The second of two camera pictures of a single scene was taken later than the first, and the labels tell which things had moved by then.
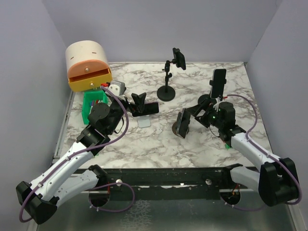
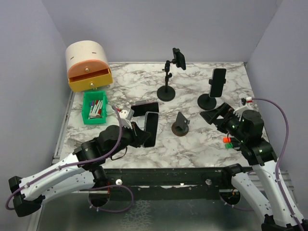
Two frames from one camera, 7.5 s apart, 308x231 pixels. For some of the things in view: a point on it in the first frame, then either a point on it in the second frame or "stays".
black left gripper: (139, 99) -> (139, 136)
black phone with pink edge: (148, 108) stays
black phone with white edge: (184, 124) -> (151, 126)
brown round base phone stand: (175, 126) stays
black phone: (219, 76) stays
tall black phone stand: (166, 93) stays
